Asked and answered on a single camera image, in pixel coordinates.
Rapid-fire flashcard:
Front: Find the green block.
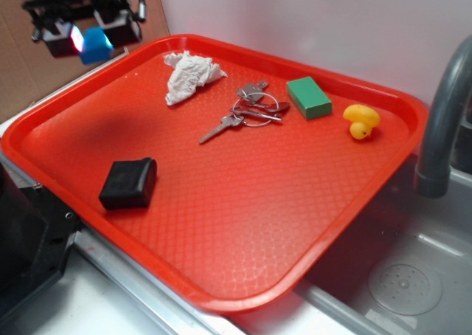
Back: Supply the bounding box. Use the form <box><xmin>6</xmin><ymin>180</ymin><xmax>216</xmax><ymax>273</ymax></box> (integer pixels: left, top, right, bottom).
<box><xmin>287</xmin><ymin>77</ymin><xmax>333</xmax><ymax>120</ymax></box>

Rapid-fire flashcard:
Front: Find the yellow rubber duck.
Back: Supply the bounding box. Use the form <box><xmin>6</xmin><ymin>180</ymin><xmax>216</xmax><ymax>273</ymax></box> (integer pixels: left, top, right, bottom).
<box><xmin>343</xmin><ymin>104</ymin><xmax>381</xmax><ymax>140</ymax></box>

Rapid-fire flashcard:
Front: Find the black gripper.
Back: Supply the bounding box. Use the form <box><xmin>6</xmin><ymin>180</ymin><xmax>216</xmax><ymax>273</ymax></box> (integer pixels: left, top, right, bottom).
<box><xmin>21</xmin><ymin>0</ymin><xmax>147</xmax><ymax>58</ymax></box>

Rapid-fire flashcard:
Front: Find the red plastic tray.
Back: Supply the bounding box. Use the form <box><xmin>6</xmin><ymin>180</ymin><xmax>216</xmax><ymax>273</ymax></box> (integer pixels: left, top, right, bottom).
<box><xmin>1</xmin><ymin>35</ymin><xmax>427</xmax><ymax>314</ymax></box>

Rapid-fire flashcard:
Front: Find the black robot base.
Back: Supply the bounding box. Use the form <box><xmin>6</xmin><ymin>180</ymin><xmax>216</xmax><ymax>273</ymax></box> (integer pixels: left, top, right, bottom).
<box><xmin>1</xmin><ymin>167</ymin><xmax>77</xmax><ymax>322</ymax></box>

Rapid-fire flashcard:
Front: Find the crumpled white paper towel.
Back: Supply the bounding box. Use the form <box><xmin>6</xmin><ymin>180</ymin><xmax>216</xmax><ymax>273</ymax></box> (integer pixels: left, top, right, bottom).
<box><xmin>164</xmin><ymin>50</ymin><xmax>228</xmax><ymax>106</ymax></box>

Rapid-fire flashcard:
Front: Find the grey faucet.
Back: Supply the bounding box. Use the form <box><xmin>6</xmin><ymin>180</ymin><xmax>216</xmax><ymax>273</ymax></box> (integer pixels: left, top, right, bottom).
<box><xmin>414</xmin><ymin>37</ymin><xmax>471</xmax><ymax>198</ymax></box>

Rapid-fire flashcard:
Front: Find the silver key bunch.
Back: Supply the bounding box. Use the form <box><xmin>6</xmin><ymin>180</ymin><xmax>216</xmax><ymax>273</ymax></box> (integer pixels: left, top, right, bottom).
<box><xmin>198</xmin><ymin>80</ymin><xmax>291</xmax><ymax>145</ymax></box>

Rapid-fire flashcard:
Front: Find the grey sink basin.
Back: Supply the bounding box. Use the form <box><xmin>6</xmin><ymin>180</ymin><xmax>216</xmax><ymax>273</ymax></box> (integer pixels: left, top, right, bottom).
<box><xmin>297</xmin><ymin>159</ymin><xmax>471</xmax><ymax>334</ymax></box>

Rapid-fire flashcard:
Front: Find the brown cardboard panel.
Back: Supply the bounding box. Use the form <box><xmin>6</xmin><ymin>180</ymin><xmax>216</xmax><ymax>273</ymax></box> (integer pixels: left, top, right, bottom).
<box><xmin>1</xmin><ymin>0</ymin><xmax>170</xmax><ymax>123</ymax></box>

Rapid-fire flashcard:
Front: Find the blue block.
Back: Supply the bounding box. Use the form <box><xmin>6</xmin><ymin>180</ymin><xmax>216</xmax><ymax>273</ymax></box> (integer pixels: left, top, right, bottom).
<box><xmin>79</xmin><ymin>27</ymin><xmax>114</xmax><ymax>65</ymax></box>

